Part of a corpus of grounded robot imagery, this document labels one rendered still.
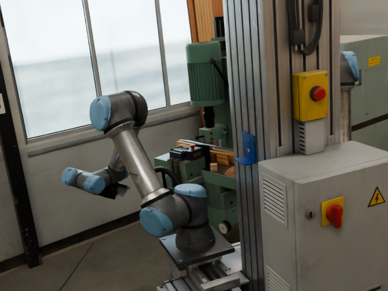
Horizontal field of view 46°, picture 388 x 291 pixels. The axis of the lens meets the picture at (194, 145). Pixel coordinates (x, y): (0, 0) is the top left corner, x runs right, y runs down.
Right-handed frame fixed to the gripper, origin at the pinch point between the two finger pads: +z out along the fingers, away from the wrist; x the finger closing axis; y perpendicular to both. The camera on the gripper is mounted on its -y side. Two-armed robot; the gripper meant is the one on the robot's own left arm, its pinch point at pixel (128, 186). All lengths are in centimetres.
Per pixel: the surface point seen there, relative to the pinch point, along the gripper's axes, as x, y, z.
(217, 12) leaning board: -95, -154, 124
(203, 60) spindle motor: 14, -68, 9
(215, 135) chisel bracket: 13, -38, 35
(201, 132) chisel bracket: 8.3, -36.8, 30.1
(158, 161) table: -16.1, -16.2, 30.6
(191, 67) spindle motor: 7, -64, 10
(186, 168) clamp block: 16.3, -16.1, 18.0
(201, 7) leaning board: -96, -150, 106
